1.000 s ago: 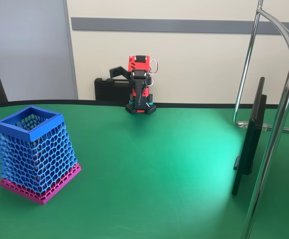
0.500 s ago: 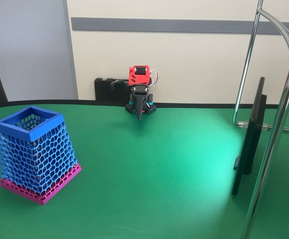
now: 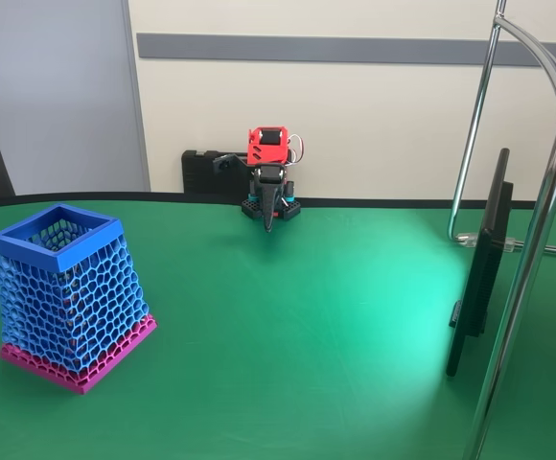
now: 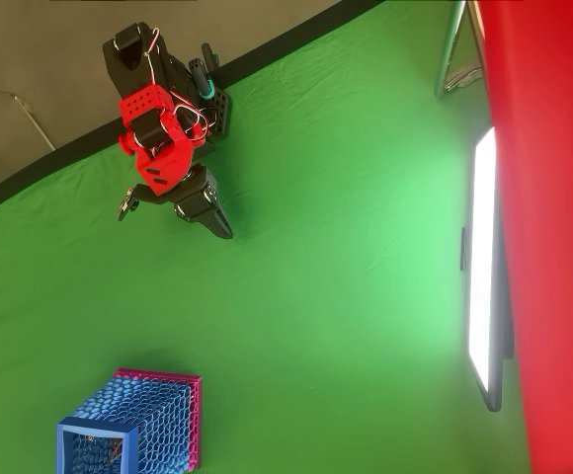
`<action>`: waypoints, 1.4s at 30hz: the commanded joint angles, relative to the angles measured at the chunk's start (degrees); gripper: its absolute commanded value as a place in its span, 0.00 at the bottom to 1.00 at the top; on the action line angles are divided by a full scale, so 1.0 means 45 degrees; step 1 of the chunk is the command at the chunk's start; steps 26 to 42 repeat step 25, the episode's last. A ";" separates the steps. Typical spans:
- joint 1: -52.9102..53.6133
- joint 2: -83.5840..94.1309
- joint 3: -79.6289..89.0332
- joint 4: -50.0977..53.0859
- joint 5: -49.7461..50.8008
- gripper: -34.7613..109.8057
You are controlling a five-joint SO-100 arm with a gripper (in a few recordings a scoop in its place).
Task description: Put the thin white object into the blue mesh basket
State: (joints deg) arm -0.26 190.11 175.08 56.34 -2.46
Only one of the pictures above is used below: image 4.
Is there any black screwdriver handle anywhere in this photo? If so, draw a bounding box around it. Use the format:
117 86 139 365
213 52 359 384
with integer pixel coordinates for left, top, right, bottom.
201 42 220 83

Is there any screwdriver with teal ring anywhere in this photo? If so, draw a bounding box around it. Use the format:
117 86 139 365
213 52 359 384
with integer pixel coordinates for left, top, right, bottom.
188 57 217 101

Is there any green cloth with black edge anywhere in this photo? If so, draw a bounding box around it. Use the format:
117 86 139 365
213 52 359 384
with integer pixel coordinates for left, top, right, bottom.
0 0 532 474

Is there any large red blurred object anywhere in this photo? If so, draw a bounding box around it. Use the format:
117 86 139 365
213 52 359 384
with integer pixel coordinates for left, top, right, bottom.
475 0 573 474

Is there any blue and pink lattice basket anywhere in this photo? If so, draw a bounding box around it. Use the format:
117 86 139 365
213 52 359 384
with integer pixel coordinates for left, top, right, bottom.
55 366 204 474

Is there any thin metal rod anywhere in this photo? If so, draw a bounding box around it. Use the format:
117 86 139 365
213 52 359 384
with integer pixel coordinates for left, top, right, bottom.
0 87 58 152

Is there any black flat light panel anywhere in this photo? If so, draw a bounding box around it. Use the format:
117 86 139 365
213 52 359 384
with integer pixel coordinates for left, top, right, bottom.
460 125 516 414

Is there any chrome tube stand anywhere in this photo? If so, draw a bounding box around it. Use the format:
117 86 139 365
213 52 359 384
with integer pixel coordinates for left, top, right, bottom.
433 0 488 100

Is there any small wrist camera board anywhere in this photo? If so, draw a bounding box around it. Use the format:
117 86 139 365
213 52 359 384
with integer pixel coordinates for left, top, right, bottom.
115 186 142 221

